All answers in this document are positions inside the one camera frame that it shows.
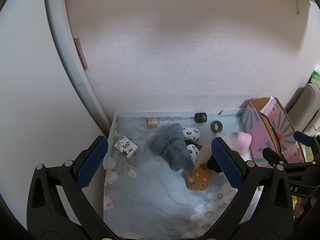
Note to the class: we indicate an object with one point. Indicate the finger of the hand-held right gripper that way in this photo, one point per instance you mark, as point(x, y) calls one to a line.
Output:
point(303, 137)
point(273, 155)

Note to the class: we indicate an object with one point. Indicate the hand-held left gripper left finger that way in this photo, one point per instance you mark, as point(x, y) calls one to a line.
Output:
point(92, 163)

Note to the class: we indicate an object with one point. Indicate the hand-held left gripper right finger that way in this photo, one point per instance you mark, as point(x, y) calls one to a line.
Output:
point(226, 165)

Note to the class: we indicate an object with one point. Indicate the pink cardboard box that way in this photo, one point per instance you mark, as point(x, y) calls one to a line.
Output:
point(268, 137)

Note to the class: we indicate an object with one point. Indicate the pink plush toy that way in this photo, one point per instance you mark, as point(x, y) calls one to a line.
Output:
point(242, 142)

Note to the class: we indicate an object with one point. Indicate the spotted panda plush toy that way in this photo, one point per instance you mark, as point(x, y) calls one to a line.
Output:
point(194, 152)
point(191, 134)

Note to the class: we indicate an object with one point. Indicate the person's right hand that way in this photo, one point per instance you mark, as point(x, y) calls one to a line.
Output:
point(300, 208)

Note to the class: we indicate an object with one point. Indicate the cream plush piece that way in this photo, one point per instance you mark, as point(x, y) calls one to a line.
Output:
point(203, 155)

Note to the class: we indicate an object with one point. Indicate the beige chair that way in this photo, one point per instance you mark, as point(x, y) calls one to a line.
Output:
point(308, 107)

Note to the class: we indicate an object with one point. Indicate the brown sprinkled cookie toy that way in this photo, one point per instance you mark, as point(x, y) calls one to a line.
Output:
point(198, 178)

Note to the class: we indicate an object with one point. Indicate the small floral box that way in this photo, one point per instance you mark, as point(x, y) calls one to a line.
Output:
point(126, 147)

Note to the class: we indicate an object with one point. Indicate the pink paper flap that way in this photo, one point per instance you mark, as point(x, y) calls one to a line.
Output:
point(269, 106)

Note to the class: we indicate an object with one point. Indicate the black cylinder cap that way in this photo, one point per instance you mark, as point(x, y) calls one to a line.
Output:
point(201, 117)

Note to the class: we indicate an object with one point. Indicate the grey plush cloth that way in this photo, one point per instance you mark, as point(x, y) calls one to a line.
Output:
point(171, 148)

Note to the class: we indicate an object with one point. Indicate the green packet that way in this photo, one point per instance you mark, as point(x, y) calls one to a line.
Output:
point(315, 75)

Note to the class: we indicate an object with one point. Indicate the blue floral tablecloth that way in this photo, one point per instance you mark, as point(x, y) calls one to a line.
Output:
point(150, 200)

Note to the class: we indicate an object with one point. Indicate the door hinge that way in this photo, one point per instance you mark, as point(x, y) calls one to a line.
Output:
point(80, 53)

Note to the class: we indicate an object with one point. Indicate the white door frame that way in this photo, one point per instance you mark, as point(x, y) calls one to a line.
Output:
point(67, 62)

